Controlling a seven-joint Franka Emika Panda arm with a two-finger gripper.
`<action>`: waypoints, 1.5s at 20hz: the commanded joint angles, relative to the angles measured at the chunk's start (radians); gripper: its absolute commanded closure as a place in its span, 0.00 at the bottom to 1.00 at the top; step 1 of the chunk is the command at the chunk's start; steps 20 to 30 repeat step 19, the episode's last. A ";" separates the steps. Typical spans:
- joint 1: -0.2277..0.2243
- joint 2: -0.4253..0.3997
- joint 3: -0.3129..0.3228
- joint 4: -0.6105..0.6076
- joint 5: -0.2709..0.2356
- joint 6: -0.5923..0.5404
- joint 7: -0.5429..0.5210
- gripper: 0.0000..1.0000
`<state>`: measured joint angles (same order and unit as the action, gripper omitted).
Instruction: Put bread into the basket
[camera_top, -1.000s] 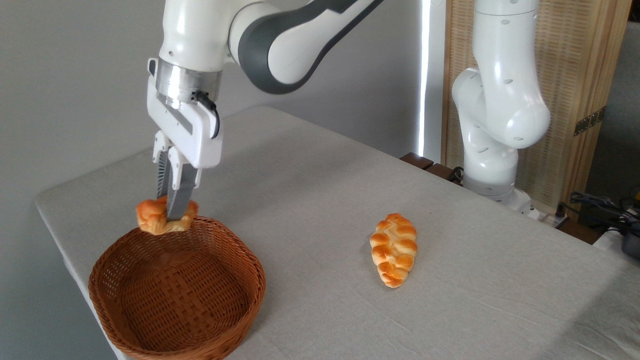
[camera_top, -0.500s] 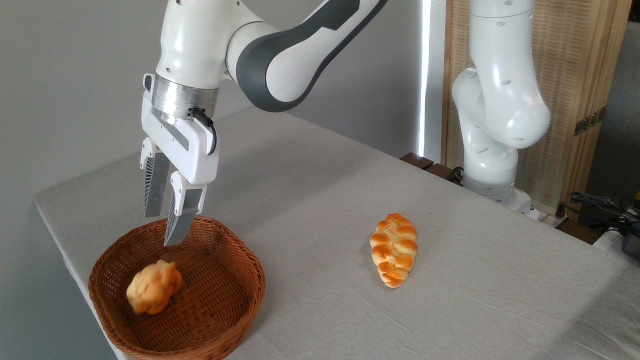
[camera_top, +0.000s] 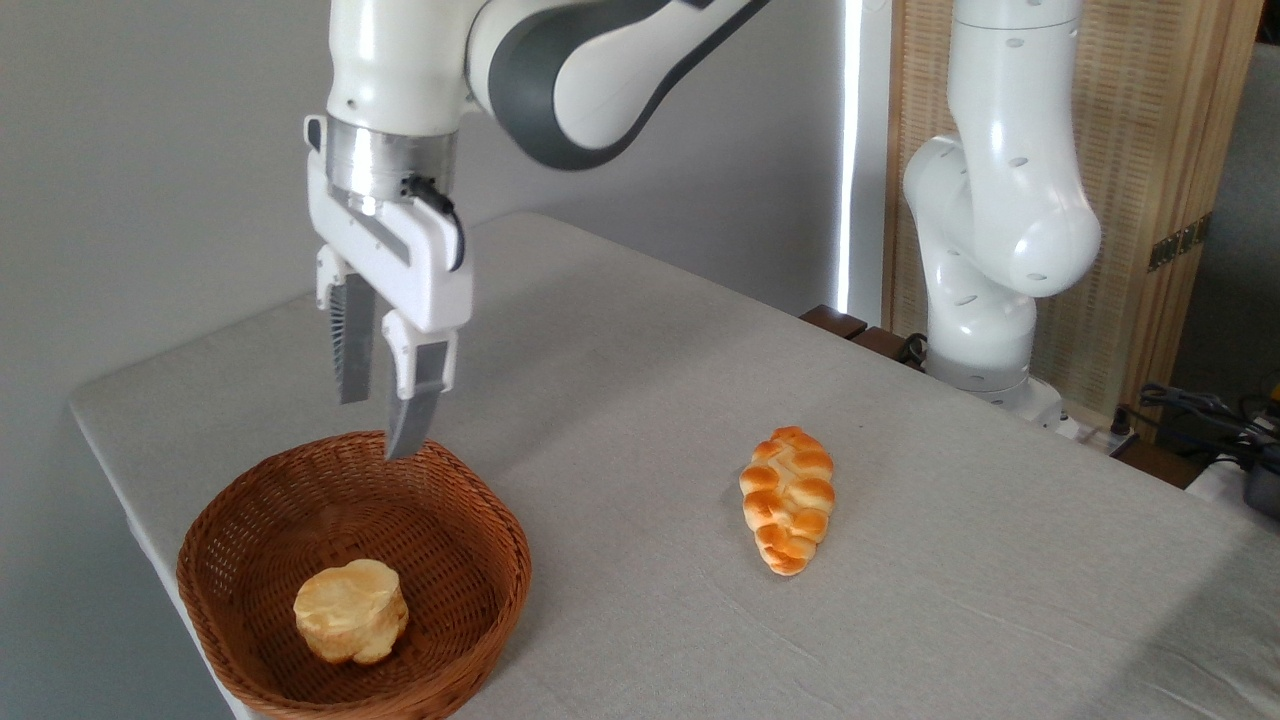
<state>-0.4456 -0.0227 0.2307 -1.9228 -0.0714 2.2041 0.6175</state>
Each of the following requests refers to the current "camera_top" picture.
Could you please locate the white power strip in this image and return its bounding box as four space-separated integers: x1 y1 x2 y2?
1070 420 1141 456

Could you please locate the dark brown wooden furniture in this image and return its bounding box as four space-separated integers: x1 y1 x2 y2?
800 305 926 371

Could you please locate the brown wicker basket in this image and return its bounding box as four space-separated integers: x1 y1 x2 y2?
176 430 533 720

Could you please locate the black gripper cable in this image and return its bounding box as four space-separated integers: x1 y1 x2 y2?
403 176 467 273

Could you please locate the braided bread loaf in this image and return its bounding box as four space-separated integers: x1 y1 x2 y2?
739 426 836 577

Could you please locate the round muffin bread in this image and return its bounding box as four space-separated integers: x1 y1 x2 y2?
293 558 410 666

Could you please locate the black cable bundle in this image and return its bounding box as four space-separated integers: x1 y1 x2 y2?
1138 383 1280 471

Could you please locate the brass screen hinge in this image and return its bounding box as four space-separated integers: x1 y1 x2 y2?
1147 213 1213 273

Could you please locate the grey tablecloth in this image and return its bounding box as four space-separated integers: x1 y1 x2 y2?
68 210 1280 720

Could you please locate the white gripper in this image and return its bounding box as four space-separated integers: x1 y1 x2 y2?
305 115 474 461

